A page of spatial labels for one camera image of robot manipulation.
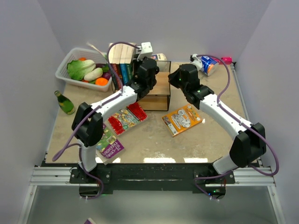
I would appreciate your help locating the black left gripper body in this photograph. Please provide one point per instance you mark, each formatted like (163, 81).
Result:
(137, 63)

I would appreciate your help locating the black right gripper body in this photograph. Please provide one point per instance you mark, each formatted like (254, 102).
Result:
(175, 80)

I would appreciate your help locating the green back cover book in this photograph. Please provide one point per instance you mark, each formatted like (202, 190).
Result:
(130, 63)

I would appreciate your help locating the blue 26-storey treehouse book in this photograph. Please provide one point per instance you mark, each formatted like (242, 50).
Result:
(124, 73)

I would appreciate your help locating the red back cover book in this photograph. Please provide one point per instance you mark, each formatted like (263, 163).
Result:
(116, 60)

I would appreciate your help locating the black floral cover book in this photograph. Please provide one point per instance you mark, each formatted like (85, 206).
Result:
(112, 59)

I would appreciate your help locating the dark brown cover book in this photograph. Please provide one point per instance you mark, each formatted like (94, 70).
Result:
(123, 48)

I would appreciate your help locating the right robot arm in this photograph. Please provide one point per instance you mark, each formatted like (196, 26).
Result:
(246, 145)

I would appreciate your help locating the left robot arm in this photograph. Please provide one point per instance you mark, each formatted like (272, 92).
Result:
(89, 119)

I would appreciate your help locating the purple toy eggplant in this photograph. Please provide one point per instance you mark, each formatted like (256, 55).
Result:
(106, 75)

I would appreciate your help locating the orange back cover book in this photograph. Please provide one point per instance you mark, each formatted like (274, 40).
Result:
(182, 119)

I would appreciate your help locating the orange toy carrot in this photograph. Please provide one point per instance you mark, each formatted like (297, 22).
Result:
(101, 81)

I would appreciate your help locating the pink box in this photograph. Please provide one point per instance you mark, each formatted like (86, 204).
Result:
(226, 60)

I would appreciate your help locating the white toy radish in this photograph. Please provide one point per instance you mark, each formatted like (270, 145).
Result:
(93, 75)

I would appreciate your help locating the white plastic basket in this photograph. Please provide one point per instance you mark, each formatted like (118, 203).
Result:
(82, 55)

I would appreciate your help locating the red treehouse book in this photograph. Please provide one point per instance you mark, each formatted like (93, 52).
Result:
(127, 118)

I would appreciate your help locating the toy cabbage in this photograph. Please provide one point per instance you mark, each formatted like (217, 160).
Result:
(78, 69)

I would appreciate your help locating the purple 117-storey treehouse book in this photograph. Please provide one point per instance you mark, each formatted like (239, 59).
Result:
(109, 148)

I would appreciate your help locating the green glass bottle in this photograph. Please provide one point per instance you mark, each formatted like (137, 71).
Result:
(64, 103)

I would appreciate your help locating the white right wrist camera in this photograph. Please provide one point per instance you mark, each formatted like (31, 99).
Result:
(194, 60)

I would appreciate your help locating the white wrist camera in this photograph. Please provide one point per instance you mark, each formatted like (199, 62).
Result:
(194, 60)
(144, 51)

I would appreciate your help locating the wood and wire shelf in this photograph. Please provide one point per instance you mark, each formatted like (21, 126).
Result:
(158, 99)

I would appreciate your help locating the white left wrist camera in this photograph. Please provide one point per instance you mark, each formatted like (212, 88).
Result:
(144, 51)

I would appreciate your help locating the black front frame bar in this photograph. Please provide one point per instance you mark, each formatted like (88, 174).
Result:
(154, 177)

